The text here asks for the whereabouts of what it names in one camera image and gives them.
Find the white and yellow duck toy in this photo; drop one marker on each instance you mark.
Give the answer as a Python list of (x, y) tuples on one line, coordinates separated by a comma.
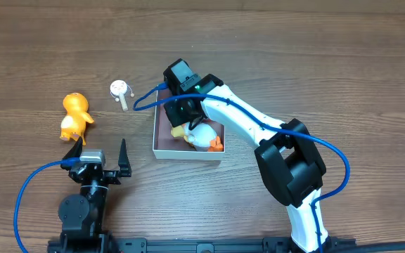
[(205, 137)]

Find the white wooden rattle drum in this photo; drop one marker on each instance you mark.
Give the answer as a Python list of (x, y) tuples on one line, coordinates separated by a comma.
[(118, 90)]

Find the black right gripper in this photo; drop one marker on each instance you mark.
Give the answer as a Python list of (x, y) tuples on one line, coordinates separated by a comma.
[(180, 114)]

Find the white box with pink interior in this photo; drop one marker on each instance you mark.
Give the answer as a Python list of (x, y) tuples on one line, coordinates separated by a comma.
[(167, 147)]

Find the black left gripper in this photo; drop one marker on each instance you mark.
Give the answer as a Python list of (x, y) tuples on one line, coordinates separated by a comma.
[(98, 174)]

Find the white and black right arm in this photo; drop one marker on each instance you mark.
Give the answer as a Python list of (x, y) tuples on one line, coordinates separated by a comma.
[(289, 162)]

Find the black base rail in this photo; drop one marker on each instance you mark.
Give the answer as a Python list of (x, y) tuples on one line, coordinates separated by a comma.
[(264, 245)]

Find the orange dinosaur toy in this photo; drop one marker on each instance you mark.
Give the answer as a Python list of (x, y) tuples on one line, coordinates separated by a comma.
[(73, 125)]

